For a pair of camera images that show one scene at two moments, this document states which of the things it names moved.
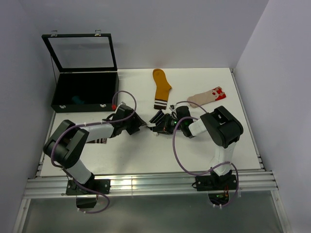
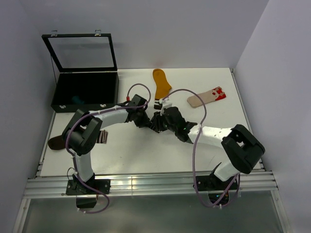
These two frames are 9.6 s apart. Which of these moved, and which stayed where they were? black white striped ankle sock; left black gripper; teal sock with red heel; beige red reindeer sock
Moved: left black gripper
Stayed: black white striped ankle sock; beige red reindeer sock; teal sock with red heel
